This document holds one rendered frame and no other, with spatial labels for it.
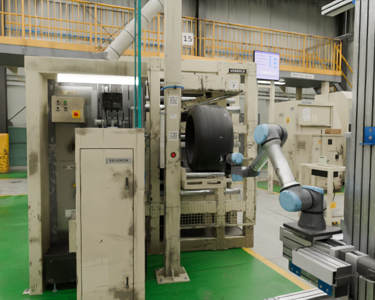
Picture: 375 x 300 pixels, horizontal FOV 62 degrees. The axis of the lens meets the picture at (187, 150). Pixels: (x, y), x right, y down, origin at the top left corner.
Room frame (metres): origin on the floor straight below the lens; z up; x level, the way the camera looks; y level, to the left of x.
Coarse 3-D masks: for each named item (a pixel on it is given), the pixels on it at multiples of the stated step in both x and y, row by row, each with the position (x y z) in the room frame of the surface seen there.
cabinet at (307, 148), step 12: (300, 144) 6.65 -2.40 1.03; (312, 144) 6.39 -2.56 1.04; (324, 144) 6.50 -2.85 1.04; (336, 144) 6.62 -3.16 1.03; (300, 156) 6.64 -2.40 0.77; (312, 156) 6.39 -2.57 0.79; (324, 156) 6.50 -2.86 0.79; (336, 156) 6.60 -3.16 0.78; (312, 180) 6.40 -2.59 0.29; (324, 180) 6.51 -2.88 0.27; (336, 180) 6.63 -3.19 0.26; (324, 192) 6.54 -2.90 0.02
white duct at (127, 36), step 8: (152, 0) 2.85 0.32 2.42; (160, 0) 2.86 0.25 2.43; (144, 8) 2.84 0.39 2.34; (152, 8) 2.84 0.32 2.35; (160, 8) 2.90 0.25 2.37; (144, 16) 2.82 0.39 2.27; (152, 16) 2.87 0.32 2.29; (128, 24) 2.84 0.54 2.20; (144, 24) 2.85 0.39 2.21; (128, 32) 2.79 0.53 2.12; (120, 40) 2.78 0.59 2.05; (128, 40) 2.81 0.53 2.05; (112, 48) 2.77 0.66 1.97; (120, 48) 2.79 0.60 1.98; (112, 56) 2.78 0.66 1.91
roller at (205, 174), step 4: (188, 172) 2.56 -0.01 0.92; (192, 172) 2.56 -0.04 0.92; (196, 172) 2.57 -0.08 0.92; (200, 172) 2.58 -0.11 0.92; (204, 172) 2.58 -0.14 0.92; (208, 172) 2.59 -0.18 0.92; (212, 172) 2.60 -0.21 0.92; (216, 172) 2.60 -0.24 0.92; (220, 172) 2.61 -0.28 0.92; (188, 176) 2.55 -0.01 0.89; (192, 176) 2.56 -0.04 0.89; (196, 176) 2.57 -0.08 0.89; (200, 176) 2.57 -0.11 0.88; (204, 176) 2.58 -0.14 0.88; (208, 176) 2.59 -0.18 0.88; (212, 176) 2.60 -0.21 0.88; (216, 176) 2.60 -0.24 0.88; (220, 176) 2.61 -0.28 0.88; (224, 176) 2.63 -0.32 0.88
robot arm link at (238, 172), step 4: (232, 168) 2.11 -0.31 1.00; (236, 168) 2.09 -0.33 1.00; (240, 168) 2.10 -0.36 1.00; (244, 168) 2.13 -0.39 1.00; (232, 172) 2.11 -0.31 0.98; (236, 172) 2.09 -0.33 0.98; (240, 172) 2.10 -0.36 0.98; (244, 172) 2.11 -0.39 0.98; (248, 172) 2.13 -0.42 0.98; (232, 176) 2.11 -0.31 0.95; (236, 176) 2.09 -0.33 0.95; (240, 176) 2.09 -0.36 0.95; (244, 176) 2.12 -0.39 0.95; (236, 180) 2.09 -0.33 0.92; (240, 180) 2.09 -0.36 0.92
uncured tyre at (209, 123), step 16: (192, 112) 2.64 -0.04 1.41; (208, 112) 2.53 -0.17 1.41; (224, 112) 2.57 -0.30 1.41; (192, 128) 2.99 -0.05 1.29; (208, 128) 2.45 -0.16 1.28; (224, 128) 2.48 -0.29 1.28; (192, 144) 3.00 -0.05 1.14; (208, 144) 2.44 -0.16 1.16; (224, 144) 2.47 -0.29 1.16; (192, 160) 2.60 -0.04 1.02; (208, 160) 2.49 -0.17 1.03
